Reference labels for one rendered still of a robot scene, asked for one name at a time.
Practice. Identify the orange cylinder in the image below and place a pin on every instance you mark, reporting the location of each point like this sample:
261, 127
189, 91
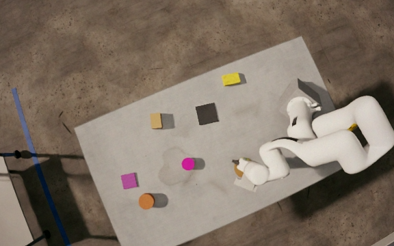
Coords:
146, 201

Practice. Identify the round cork coaster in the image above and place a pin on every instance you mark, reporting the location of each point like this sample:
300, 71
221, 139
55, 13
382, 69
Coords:
238, 172

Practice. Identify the pink square block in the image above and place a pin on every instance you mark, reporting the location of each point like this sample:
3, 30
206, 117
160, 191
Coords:
128, 181

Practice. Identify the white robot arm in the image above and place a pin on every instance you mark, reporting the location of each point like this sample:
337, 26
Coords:
327, 138

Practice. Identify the magenta short cylinder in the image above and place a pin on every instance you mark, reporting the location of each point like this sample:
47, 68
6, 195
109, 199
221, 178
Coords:
187, 164

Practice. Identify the dark grey square tile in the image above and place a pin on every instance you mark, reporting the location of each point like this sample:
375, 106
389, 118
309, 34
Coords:
206, 114

